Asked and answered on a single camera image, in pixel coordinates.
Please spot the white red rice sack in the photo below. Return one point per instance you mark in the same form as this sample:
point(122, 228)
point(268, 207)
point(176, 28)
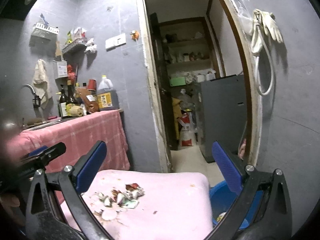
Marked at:
point(187, 132)

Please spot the brown sauce pouch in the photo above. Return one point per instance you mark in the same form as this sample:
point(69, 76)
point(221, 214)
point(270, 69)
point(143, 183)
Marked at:
point(88, 99)

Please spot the person's left hand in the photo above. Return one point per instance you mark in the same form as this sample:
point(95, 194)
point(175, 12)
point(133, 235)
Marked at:
point(9, 202)

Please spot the red bottle cap cup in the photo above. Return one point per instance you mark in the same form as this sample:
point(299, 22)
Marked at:
point(92, 84)

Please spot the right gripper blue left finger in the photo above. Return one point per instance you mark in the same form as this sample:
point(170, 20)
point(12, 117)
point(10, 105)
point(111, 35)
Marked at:
point(76, 179)

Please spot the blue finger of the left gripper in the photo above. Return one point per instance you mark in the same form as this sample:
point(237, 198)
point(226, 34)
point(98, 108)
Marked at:
point(37, 151)
point(51, 152)

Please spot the large dark soy sauce jug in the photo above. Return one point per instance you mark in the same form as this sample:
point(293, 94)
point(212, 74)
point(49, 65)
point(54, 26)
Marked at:
point(106, 95)

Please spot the orange wall hook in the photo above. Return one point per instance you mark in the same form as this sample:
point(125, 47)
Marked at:
point(135, 35)

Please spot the beige hanging towel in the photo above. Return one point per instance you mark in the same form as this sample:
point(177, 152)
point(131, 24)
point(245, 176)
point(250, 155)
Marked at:
point(41, 83)

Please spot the green box on shelf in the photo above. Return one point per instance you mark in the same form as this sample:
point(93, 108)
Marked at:
point(177, 81)

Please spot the white wire basket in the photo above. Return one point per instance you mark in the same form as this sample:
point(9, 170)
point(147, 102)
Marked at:
point(44, 31)

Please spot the wooden door frame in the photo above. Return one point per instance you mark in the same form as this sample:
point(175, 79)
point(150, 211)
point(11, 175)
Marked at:
point(254, 104)

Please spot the white box on wall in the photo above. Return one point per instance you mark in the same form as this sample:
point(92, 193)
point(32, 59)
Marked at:
point(60, 69)

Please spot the white rubber glove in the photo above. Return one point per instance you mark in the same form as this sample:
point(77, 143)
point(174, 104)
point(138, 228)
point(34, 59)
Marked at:
point(264, 22)

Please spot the beige loofah sponge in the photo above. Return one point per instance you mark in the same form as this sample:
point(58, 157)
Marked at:
point(74, 110)

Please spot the blue plastic basin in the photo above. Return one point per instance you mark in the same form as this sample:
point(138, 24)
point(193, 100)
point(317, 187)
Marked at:
point(221, 199)

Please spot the pink floral table cloth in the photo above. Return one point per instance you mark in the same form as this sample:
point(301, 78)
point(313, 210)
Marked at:
point(174, 205)

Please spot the pile of paper trash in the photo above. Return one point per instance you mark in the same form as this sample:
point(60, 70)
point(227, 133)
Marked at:
point(108, 204)

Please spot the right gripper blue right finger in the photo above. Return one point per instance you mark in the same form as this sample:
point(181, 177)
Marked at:
point(244, 180)

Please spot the dark glass bottle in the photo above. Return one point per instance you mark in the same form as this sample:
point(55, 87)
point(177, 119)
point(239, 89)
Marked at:
point(71, 98)
point(63, 102)

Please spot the white wall rack shelf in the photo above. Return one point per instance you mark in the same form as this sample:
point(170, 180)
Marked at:
point(76, 45)

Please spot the red checked counter cloth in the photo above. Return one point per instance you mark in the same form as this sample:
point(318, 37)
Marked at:
point(79, 135)

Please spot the chrome sink faucet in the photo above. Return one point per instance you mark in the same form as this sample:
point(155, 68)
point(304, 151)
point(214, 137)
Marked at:
point(36, 98)

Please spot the white wall socket panel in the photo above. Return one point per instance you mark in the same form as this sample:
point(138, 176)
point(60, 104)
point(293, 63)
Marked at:
point(115, 41)

